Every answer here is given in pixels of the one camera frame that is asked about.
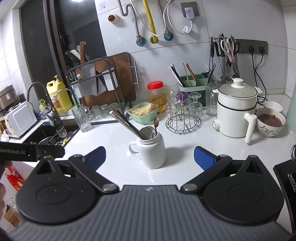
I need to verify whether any white ceramic jar with handle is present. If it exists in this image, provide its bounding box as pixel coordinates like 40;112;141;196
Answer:
128;132;167;169

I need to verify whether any mint green electric kettle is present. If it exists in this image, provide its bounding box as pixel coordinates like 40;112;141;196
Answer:
286;86;296;133

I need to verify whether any copper coloured small spoon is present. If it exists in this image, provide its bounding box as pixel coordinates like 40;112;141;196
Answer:
154;118;159;135

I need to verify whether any steel cleaver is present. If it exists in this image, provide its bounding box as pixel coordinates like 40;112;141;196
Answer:
70;41;107;98

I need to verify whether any small upturned drinking glass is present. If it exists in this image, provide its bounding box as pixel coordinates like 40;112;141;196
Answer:
91;105;101;120

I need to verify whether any green utensil holder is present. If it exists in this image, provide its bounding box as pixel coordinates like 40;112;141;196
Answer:
168;64;210;105

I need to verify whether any dark kitchen faucet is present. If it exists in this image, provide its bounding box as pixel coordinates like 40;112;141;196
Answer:
26;81;63;127

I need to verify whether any black dish rack frame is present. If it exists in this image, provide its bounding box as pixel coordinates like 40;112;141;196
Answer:
66;57;127;115

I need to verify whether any person's left hand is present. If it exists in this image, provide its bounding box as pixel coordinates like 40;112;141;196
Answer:
0;161;12;219

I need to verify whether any small white bowl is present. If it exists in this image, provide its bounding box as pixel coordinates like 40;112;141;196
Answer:
264;101;283;113

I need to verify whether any green plastic basket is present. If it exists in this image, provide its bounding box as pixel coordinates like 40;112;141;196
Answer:
128;102;158;125

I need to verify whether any floral bowl with food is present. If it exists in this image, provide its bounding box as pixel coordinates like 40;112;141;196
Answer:
256;108;286;138

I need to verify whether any hanging utensil set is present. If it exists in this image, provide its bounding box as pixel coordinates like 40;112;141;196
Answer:
209;33;240;84

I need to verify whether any yellow detergent jug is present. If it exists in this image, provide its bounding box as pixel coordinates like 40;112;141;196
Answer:
46;75;73;114

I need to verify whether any white ceramic soup spoon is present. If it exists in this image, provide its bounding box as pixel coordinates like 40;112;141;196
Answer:
147;126;157;138
140;127;151;140

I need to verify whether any wooden cutting board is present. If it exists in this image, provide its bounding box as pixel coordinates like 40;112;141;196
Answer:
79;52;137;107

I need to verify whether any stemmed glass in sink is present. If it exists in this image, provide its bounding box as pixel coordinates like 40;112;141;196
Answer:
56;126;68;138

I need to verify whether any black power strip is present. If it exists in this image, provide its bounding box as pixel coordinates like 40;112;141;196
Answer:
234;39;268;55

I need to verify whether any textured glass mug right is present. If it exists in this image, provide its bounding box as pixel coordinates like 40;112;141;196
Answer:
205;82;219;116

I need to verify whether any red lidded plastic jar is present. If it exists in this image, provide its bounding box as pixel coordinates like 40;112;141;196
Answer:
147;80;167;113

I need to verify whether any bundle of dried noodles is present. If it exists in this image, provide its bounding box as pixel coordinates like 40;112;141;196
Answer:
130;103;158;116

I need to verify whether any white plug adapter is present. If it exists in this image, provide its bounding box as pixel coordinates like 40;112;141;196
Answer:
184;7;195;20

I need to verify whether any white electric cooker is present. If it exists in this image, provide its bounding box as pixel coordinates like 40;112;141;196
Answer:
212;78;262;144

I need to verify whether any wire glass drying rack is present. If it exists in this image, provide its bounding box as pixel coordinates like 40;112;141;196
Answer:
166;95;202;135

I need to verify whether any purple lid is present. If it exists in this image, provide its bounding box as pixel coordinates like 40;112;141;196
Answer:
176;91;188;102

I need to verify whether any yellow gas hose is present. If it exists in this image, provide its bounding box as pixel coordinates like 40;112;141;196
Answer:
141;0;160;45

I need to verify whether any chrome small faucet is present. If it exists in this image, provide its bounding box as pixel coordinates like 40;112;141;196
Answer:
56;87;80;110

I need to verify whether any textured glass pitcher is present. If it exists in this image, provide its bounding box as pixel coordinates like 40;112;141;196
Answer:
165;82;179;115

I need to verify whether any tall textured glass mug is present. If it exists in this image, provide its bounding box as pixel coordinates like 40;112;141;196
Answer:
71;104;92;133

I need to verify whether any black induction cooktop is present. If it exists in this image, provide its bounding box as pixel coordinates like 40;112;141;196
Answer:
273;159;296;233

